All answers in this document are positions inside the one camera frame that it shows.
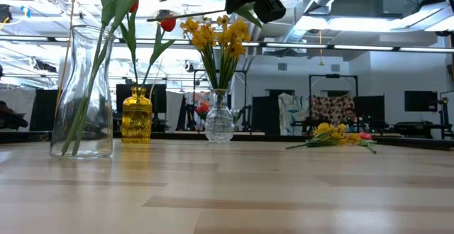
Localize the distant red flowers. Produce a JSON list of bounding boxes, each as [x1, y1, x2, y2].
[[195, 100, 212, 116]]

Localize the clear ribbed glass vase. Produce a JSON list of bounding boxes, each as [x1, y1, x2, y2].
[[204, 88, 236, 143]]

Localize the amber glass bottle vase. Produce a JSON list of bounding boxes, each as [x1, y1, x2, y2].
[[121, 86, 153, 145]]

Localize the tall clear smooth glass vase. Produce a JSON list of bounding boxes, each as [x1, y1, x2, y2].
[[48, 24, 116, 160]]

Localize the bright ceiling light panel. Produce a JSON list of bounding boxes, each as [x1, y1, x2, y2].
[[294, 15, 391, 33]]

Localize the yellow hanging pendant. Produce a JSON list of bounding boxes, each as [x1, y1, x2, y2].
[[318, 30, 325, 67]]

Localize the black partition panel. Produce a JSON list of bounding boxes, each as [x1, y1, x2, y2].
[[354, 95, 386, 133], [29, 89, 60, 132], [251, 89, 282, 136]]

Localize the white blue patterned cloth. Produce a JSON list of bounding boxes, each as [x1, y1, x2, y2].
[[278, 92, 311, 136]]

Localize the floral patterned cloth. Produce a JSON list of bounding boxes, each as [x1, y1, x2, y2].
[[311, 94, 355, 122]]

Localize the white partition panel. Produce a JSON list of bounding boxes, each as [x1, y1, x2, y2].
[[165, 91, 185, 132]]

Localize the black screen panel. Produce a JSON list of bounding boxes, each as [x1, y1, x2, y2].
[[116, 83, 167, 115]]

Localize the black desk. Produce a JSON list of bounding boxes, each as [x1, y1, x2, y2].
[[392, 120, 454, 140]]

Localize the white hanging cloth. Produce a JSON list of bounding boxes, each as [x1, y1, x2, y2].
[[0, 87, 36, 133]]

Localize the black wall monitor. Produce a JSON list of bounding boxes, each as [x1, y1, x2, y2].
[[404, 90, 439, 113]]

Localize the tan hanging cord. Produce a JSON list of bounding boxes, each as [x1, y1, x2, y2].
[[53, 0, 77, 121]]

